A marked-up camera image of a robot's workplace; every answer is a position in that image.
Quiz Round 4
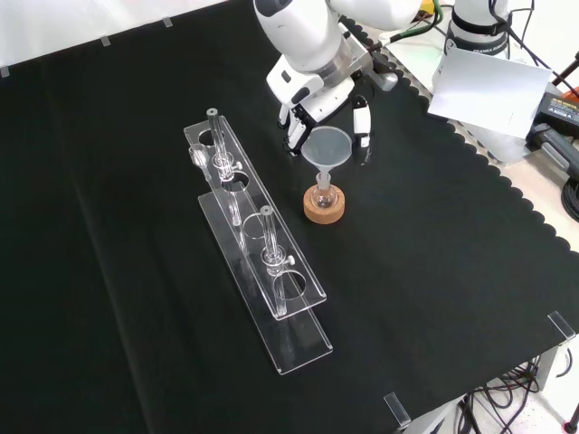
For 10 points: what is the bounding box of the green cable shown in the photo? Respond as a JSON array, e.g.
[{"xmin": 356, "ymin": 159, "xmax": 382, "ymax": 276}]
[{"xmin": 381, "ymin": 0, "xmax": 452, "ymax": 47}]

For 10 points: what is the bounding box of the black cloth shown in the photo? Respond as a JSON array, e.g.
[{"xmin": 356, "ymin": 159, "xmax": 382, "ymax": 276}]
[{"xmin": 0, "ymin": 0, "xmax": 579, "ymax": 434}]

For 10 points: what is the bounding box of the translucent plastic funnel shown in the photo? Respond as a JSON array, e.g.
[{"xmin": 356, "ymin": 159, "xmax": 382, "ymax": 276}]
[{"xmin": 301, "ymin": 126, "xmax": 353, "ymax": 191}]

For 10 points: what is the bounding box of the glass round-bottom flask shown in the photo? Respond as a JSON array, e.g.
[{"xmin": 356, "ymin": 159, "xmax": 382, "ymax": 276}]
[{"xmin": 311, "ymin": 174, "xmax": 338, "ymax": 210}]

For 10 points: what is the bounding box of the white card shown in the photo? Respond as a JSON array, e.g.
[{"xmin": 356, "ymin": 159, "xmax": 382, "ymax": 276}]
[{"xmin": 426, "ymin": 46, "xmax": 555, "ymax": 141}]

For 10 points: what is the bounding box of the black cable bundle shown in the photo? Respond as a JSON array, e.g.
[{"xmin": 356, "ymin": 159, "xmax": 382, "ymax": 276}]
[{"xmin": 455, "ymin": 355, "xmax": 558, "ymax": 434}]

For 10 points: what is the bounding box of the cork ring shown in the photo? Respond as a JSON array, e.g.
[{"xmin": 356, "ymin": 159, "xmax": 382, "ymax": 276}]
[{"xmin": 302, "ymin": 184, "xmax": 348, "ymax": 224}]

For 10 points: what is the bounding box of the glass weighing funnel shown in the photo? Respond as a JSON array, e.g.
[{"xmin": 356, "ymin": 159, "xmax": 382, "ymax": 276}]
[{"xmin": 187, "ymin": 145, "xmax": 212, "ymax": 182}]

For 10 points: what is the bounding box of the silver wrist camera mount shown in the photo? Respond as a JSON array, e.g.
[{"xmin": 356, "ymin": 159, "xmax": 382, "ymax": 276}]
[{"xmin": 339, "ymin": 21, "xmax": 400, "ymax": 93}]

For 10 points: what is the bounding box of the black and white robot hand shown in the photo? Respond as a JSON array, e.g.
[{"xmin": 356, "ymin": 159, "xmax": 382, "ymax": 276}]
[{"xmin": 265, "ymin": 57, "xmax": 375, "ymax": 165}]

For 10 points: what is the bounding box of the clear acrylic funnel stand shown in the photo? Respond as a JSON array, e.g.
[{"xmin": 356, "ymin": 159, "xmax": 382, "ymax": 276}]
[{"xmin": 183, "ymin": 107, "xmax": 335, "ymax": 376}]

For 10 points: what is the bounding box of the black and orange power supply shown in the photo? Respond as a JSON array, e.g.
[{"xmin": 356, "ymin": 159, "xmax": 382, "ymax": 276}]
[{"xmin": 533, "ymin": 89, "xmax": 579, "ymax": 137}]

